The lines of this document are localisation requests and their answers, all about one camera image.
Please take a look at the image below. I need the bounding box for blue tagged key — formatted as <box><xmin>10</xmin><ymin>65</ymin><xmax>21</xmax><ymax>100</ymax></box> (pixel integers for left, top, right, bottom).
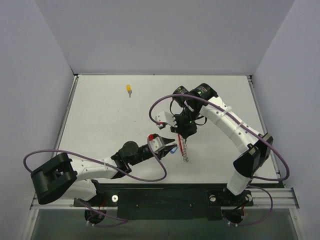
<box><xmin>170</xmin><ymin>146</ymin><xmax>178</xmax><ymax>154</ymax></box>

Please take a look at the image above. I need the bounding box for red handled keyring holder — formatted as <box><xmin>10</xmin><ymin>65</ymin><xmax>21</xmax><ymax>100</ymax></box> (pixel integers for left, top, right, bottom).
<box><xmin>177</xmin><ymin>134</ymin><xmax>189</xmax><ymax>163</ymax></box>

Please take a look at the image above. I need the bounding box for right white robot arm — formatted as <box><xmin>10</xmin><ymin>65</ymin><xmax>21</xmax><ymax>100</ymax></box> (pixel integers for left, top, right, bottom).
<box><xmin>170</xmin><ymin>83</ymin><xmax>273</xmax><ymax>205</ymax></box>

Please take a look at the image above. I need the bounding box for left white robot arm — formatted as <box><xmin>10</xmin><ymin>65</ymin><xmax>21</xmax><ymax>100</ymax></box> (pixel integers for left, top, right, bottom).
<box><xmin>30</xmin><ymin>133</ymin><xmax>178</xmax><ymax>206</ymax></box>

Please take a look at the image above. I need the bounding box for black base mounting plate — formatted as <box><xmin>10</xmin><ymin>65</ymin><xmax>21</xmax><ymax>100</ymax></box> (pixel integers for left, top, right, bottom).
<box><xmin>74</xmin><ymin>182</ymin><xmax>253</xmax><ymax>222</ymax></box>

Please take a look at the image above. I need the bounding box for yellow tagged key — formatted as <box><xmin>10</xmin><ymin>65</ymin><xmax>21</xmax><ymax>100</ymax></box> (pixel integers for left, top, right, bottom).
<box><xmin>126</xmin><ymin>84</ymin><xmax>132</xmax><ymax>97</ymax></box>

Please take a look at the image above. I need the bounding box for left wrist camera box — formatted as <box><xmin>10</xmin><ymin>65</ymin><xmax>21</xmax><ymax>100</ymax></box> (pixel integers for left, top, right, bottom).
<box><xmin>147</xmin><ymin>134</ymin><xmax>166</xmax><ymax>154</ymax></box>

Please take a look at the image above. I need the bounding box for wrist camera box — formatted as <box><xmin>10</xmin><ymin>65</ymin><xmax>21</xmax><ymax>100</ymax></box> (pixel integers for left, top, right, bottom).
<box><xmin>155</xmin><ymin>111</ymin><xmax>178</xmax><ymax>129</ymax></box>
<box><xmin>147</xmin><ymin>134</ymin><xmax>166</xmax><ymax>154</ymax></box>

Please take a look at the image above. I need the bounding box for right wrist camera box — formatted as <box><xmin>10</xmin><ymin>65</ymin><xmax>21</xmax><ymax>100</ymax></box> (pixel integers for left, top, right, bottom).
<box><xmin>155</xmin><ymin>111</ymin><xmax>178</xmax><ymax>129</ymax></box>

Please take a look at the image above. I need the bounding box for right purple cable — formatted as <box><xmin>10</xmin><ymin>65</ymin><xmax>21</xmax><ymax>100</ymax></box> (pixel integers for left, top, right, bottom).
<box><xmin>149</xmin><ymin>94</ymin><xmax>291</xmax><ymax>227</ymax></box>

